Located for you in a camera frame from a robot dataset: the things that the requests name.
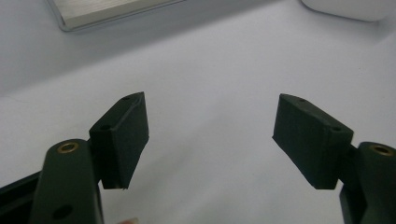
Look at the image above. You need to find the white rounded container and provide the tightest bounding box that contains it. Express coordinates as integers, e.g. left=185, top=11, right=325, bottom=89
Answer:
left=300, top=0, right=396, bottom=22

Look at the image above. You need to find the silver metal tray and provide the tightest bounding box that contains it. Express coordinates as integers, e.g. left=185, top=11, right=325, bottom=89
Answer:
left=46, top=0, right=185, bottom=33

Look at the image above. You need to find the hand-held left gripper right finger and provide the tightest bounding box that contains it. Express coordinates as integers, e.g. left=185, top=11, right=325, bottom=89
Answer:
left=272, top=93, right=396, bottom=224

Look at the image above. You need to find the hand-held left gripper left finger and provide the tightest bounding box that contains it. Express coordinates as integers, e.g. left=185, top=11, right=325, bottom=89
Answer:
left=28, top=91, right=149, bottom=224

